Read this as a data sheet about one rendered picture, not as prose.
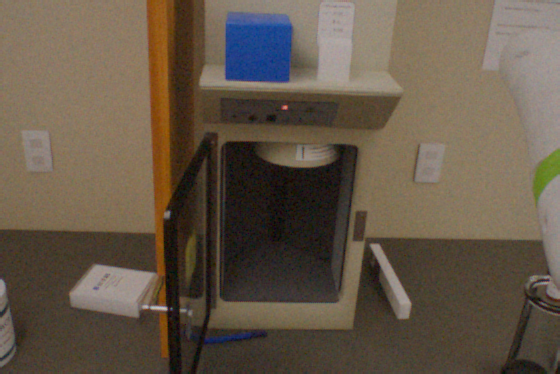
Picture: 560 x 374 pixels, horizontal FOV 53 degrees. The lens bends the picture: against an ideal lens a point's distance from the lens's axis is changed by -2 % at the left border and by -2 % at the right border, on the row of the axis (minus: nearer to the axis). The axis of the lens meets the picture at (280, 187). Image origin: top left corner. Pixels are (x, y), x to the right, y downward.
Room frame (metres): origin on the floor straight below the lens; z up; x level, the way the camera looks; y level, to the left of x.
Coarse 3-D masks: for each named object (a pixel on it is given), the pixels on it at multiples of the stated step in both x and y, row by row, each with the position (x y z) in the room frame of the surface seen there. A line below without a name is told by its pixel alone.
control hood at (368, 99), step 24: (216, 72) 0.92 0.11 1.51; (312, 72) 0.95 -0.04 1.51; (360, 72) 0.97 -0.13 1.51; (384, 72) 0.99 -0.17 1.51; (216, 96) 0.88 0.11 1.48; (240, 96) 0.88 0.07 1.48; (264, 96) 0.88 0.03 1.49; (288, 96) 0.88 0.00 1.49; (312, 96) 0.88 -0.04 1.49; (336, 96) 0.88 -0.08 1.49; (360, 96) 0.88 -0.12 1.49; (384, 96) 0.88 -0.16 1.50; (216, 120) 0.94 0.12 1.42; (336, 120) 0.94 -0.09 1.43; (360, 120) 0.94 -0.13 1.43; (384, 120) 0.94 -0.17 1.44
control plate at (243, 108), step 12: (228, 108) 0.90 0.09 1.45; (240, 108) 0.90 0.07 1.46; (252, 108) 0.90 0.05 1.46; (264, 108) 0.91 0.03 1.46; (276, 108) 0.91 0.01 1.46; (288, 108) 0.91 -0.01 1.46; (300, 108) 0.91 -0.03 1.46; (324, 108) 0.91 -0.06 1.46; (336, 108) 0.91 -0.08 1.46; (228, 120) 0.94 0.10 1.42; (240, 120) 0.94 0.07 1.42; (264, 120) 0.94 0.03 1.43; (276, 120) 0.94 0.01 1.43; (300, 120) 0.94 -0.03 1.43; (312, 120) 0.94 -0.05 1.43; (324, 120) 0.94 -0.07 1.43
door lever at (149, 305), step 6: (156, 276) 0.77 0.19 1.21; (162, 276) 0.77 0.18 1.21; (156, 282) 0.75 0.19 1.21; (162, 282) 0.76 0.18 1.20; (150, 288) 0.74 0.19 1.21; (156, 288) 0.74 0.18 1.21; (150, 294) 0.72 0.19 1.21; (156, 294) 0.73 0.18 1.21; (144, 300) 0.71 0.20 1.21; (150, 300) 0.71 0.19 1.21; (156, 300) 0.72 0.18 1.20; (144, 306) 0.69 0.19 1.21; (150, 306) 0.69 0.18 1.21; (156, 306) 0.69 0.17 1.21; (162, 306) 0.70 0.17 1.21; (144, 312) 0.69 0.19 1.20; (150, 312) 0.69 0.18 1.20; (156, 312) 0.69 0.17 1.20; (162, 312) 0.69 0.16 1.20
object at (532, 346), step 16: (528, 288) 0.86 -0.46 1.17; (544, 288) 0.89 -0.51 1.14; (528, 304) 0.85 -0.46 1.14; (544, 304) 0.81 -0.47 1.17; (528, 320) 0.84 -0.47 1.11; (544, 320) 0.82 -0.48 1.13; (528, 336) 0.83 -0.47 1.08; (544, 336) 0.81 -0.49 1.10; (512, 352) 0.85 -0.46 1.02; (528, 352) 0.82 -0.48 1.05; (544, 352) 0.81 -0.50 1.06; (512, 368) 0.84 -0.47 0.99; (528, 368) 0.82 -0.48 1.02; (544, 368) 0.81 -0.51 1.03
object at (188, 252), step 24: (192, 192) 0.80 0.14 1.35; (168, 216) 0.66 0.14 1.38; (192, 216) 0.80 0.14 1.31; (168, 240) 0.65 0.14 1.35; (192, 240) 0.80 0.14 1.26; (168, 264) 0.65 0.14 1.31; (192, 264) 0.79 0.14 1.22; (168, 288) 0.65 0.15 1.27; (192, 288) 0.79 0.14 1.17; (168, 312) 0.65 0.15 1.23; (168, 336) 0.65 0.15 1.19; (192, 336) 0.78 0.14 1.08; (192, 360) 0.78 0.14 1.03
